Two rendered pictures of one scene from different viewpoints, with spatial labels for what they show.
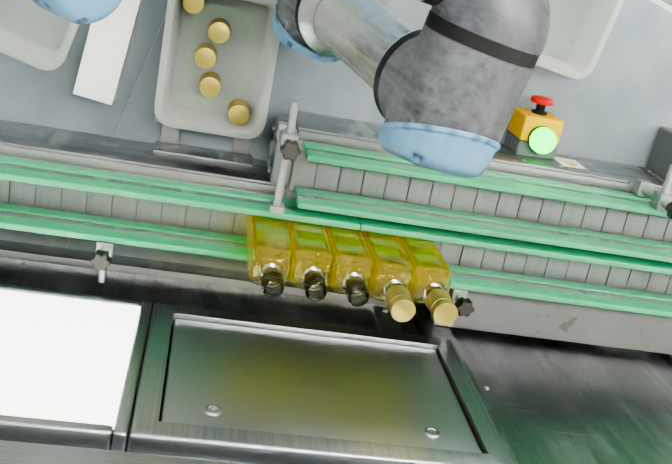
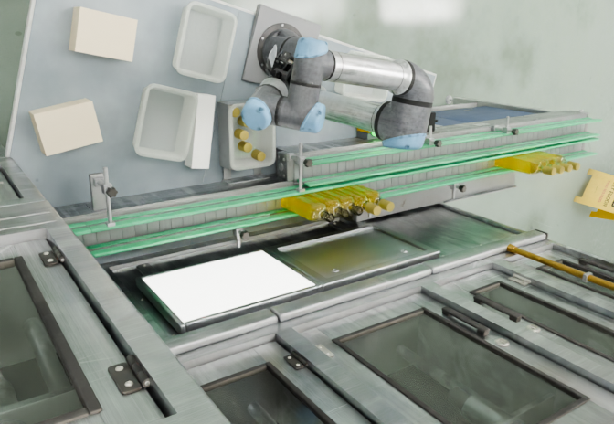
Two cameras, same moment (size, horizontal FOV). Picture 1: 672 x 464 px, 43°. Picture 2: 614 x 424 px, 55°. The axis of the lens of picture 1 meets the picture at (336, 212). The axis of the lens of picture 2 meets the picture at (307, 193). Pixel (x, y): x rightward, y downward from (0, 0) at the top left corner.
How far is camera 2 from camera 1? 1.02 m
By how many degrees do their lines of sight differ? 22
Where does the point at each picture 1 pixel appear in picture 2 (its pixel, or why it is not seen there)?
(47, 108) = (172, 180)
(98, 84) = (202, 161)
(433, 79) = (407, 119)
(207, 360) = (310, 258)
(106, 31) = (201, 135)
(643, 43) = not seen: hidden behind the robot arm
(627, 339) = (424, 202)
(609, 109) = not seen: hidden behind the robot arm
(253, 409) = (345, 265)
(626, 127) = not seen: hidden behind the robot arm
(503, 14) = (426, 92)
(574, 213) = (396, 156)
